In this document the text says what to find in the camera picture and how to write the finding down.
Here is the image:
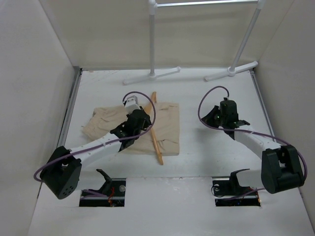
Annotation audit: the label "wooden clothes hanger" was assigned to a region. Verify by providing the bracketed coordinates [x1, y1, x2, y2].
[144, 91, 164, 165]

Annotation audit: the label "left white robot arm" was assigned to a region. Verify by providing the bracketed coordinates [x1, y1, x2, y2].
[34, 108, 152, 200]

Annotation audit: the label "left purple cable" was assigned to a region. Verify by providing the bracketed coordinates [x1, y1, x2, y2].
[33, 91, 157, 197]

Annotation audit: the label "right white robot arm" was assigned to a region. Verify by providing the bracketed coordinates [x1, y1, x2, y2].
[197, 97, 306, 194]

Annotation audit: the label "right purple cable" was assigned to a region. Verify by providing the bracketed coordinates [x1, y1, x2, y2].
[197, 86, 308, 199]

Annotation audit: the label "purple cable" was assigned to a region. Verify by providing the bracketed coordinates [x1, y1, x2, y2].
[33, 91, 157, 197]
[197, 86, 308, 199]

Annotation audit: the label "beige trousers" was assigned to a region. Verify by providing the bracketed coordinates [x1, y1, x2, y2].
[82, 102, 180, 156]

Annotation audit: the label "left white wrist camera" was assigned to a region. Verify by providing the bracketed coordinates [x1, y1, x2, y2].
[123, 95, 140, 114]

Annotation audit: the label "white clothes rack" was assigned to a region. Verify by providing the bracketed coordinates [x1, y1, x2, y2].
[123, 0, 266, 85]

